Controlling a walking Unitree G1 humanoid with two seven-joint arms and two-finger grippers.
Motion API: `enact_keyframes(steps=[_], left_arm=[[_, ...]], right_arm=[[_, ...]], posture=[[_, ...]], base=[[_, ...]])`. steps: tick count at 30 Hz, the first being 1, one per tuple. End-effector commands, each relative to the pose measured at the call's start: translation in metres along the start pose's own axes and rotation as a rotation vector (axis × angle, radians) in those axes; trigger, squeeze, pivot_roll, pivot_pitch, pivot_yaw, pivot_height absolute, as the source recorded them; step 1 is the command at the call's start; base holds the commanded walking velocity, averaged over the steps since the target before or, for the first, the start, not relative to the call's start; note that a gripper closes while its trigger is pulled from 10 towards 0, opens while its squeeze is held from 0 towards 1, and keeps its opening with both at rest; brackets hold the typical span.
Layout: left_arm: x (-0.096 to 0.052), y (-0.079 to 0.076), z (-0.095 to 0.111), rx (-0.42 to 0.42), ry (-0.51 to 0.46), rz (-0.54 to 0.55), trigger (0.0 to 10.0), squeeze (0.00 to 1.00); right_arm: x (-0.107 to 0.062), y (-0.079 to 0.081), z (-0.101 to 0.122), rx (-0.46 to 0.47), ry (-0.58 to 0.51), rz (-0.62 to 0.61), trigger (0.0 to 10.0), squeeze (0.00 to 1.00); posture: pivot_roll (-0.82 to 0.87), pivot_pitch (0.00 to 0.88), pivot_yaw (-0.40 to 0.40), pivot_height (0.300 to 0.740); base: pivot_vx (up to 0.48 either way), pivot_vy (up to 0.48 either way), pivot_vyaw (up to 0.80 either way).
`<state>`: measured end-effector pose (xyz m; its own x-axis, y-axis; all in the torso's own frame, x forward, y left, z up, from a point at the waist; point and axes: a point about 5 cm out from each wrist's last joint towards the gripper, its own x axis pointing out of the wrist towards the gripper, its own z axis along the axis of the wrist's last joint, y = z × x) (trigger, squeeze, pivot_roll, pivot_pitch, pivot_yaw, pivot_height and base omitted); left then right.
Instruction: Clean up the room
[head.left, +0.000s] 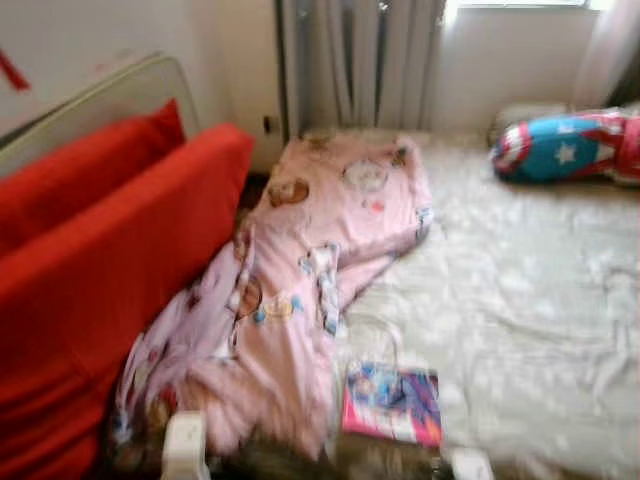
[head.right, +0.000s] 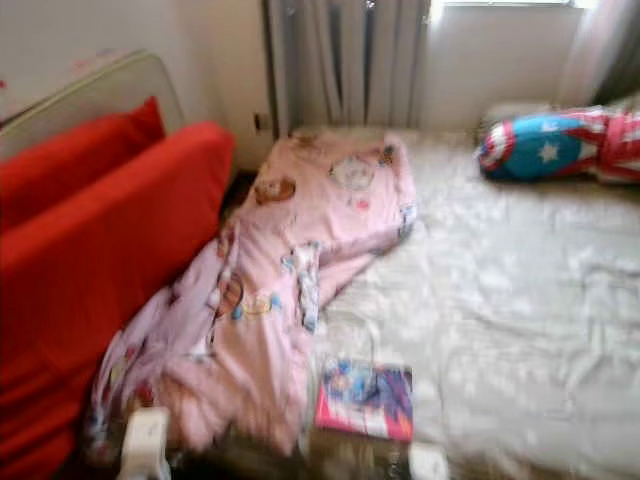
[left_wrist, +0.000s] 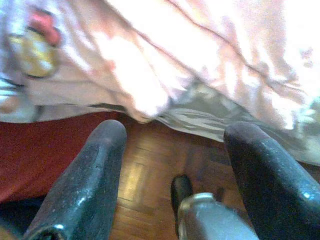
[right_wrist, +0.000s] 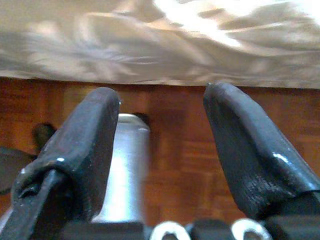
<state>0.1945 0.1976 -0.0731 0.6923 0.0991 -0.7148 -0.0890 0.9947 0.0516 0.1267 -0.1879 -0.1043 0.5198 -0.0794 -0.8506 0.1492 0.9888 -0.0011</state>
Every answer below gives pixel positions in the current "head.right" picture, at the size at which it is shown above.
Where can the pink cartoon print blanket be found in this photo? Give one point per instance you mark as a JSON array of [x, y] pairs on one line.
[[270, 300]]

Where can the pale pink curtain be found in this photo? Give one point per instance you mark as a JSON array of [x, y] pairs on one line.
[[600, 50]]

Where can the dark wall socket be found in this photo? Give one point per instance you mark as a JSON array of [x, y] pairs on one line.
[[258, 122]]

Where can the large red cushion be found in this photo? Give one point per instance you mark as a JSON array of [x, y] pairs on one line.
[[90, 300]]

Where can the red pillow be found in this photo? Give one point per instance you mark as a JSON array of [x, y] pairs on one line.
[[70, 160]]

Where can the grey curtain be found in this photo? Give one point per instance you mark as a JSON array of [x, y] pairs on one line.
[[345, 60]]

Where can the bed with floral beige sheet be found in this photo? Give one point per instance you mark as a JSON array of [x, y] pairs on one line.
[[520, 300]]

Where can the colourful comic book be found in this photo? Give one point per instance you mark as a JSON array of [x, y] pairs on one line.
[[365, 402]]

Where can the bright window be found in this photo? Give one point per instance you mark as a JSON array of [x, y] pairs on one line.
[[510, 4]]

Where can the star shield print pillow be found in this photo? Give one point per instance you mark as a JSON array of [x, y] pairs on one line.
[[545, 150]]

